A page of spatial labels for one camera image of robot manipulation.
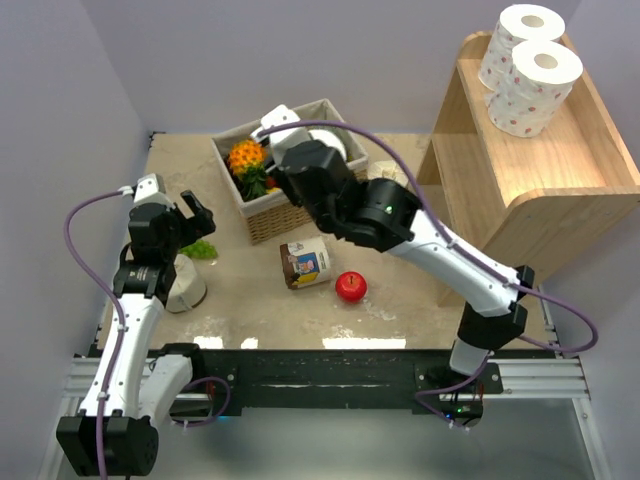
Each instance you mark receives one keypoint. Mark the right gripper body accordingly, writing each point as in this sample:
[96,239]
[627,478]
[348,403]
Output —
[288,185]

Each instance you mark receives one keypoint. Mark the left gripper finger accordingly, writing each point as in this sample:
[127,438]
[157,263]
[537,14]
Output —
[193,203]
[200,225]

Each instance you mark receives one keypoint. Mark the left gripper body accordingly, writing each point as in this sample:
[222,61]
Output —
[172,245]

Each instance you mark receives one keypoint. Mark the floral roll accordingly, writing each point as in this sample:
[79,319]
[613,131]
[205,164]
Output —
[516,24]
[329,139]
[540,77]

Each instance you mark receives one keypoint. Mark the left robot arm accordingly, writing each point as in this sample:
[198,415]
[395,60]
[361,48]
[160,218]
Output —
[115,431]

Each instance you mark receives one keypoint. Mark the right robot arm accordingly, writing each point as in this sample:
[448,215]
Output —
[381,214]

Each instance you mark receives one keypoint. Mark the wooden two-tier shelf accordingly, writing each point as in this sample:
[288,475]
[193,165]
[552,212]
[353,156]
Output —
[538,202]

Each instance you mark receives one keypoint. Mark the green grape bunch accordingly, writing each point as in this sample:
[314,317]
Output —
[200,250]

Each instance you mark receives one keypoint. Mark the wicker basket with liner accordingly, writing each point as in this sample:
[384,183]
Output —
[272,214]

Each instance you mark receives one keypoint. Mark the orange pineapple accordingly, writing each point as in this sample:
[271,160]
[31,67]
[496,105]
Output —
[245,162]

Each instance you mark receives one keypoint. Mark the red apple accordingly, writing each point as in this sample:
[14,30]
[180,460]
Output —
[351,287]

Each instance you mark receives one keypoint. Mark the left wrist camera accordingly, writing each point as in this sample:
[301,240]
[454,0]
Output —
[151,189]

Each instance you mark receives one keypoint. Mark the black base frame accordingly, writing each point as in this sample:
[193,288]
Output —
[236,380]

